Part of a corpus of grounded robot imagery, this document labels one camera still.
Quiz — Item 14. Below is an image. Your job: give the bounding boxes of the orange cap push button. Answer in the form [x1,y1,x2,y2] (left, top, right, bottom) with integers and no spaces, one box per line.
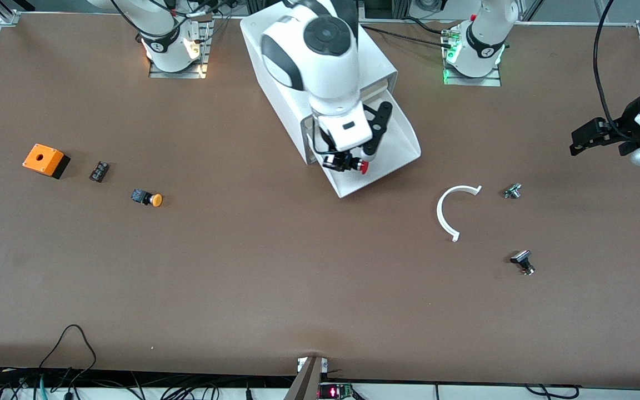
[131,189,163,208]

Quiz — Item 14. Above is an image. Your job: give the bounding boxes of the white curved plastic piece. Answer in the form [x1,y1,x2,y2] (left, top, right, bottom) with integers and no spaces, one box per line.
[437,185,483,243]

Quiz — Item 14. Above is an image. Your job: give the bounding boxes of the aluminium profile bar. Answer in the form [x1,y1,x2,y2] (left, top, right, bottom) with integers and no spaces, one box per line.
[284,356,326,400]

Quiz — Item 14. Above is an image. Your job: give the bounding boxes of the small red display module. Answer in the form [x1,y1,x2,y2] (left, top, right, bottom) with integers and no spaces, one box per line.
[318,382,354,399]

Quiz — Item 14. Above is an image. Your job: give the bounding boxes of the orange box with hole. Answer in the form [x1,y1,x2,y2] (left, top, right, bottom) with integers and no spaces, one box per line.
[22,143,71,179]

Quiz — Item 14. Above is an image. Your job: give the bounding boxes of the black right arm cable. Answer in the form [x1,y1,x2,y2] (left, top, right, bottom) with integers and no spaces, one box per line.
[310,117,336,157]

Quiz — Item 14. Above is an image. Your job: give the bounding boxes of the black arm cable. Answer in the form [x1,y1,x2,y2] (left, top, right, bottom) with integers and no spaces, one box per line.
[310,117,336,157]
[593,0,632,139]

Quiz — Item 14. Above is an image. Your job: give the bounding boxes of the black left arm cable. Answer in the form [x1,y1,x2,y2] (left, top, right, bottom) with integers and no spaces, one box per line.
[593,0,632,139]

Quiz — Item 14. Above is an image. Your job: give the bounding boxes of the black cable on table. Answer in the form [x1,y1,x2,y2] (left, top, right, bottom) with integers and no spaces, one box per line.
[360,16,459,51]

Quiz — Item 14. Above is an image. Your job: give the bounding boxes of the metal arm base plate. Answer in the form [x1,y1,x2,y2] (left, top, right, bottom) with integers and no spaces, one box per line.
[149,19,213,79]
[443,28,502,87]

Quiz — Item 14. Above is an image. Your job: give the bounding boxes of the black knob switch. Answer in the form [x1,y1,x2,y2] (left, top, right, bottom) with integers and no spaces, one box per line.
[510,250,536,276]

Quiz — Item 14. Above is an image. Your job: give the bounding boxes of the black looped cable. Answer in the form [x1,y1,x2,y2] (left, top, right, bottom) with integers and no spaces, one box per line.
[39,325,98,384]

